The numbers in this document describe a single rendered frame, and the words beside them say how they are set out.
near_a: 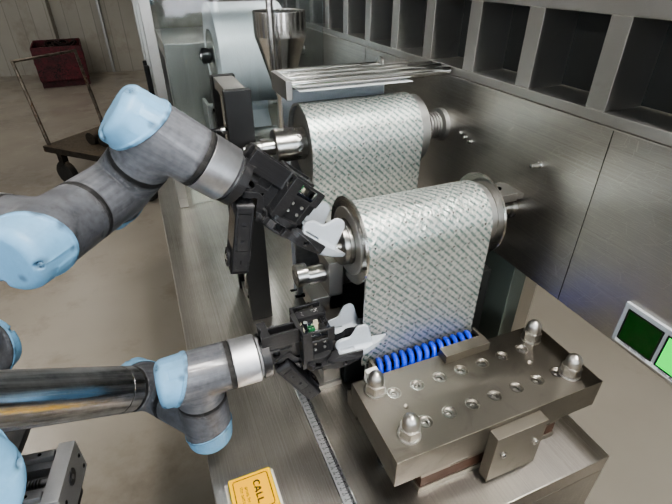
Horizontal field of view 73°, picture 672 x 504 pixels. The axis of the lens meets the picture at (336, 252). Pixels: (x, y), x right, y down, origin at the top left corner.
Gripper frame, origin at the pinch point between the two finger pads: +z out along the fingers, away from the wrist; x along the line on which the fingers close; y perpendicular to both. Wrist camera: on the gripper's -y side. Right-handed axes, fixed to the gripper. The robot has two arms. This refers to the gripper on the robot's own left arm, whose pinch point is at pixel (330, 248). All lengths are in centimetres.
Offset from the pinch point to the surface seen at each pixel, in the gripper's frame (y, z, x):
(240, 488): -38.6, 5.5, -12.6
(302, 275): -7.4, 1.6, 3.8
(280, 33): 26, -5, 67
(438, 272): 6.6, 18.1, -4.2
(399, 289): 0.7, 13.4, -4.2
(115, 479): -136, 34, 65
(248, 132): 4.7, -10.8, 29.1
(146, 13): 9, -30, 98
